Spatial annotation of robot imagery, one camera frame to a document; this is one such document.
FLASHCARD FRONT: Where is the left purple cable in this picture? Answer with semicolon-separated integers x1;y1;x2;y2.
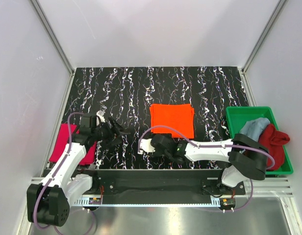
33;112;98;235

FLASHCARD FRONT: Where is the orange t shirt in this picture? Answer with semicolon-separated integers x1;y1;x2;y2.
150;104;195;139

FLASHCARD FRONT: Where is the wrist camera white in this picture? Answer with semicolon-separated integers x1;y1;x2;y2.
96;110;105;125
137;139;155;155

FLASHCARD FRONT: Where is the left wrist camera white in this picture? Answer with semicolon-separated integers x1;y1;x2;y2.
96;110;105;125

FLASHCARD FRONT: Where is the left aluminium frame post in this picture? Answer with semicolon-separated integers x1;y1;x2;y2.
29;0;75;75

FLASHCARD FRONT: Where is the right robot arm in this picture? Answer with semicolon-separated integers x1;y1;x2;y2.
148;134;269;194

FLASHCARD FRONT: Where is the dark red t shirt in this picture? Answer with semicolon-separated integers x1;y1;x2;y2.
258;123;290;171

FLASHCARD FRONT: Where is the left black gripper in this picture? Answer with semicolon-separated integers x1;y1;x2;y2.
92;116;129;148

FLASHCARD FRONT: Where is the right aluminium frame post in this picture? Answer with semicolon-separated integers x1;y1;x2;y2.
241;0;288;74

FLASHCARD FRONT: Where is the folded magenta t shirt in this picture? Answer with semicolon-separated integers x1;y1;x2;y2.
49;123;97;165

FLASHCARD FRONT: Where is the light blue t shirt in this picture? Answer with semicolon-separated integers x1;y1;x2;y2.
239;117;270;141

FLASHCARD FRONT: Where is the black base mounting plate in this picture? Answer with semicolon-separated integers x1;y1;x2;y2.
71;171;245;195

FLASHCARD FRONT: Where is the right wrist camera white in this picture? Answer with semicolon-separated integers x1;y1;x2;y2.
137;139;155;155

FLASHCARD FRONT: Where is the aluminium frame post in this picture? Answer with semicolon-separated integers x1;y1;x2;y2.
29;0;75;75
241;0;288;74

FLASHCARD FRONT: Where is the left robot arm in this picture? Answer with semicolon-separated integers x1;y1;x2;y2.
26;113;129;230

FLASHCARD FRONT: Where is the green plastic bin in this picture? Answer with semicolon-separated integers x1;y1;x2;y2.
226;107;294;175

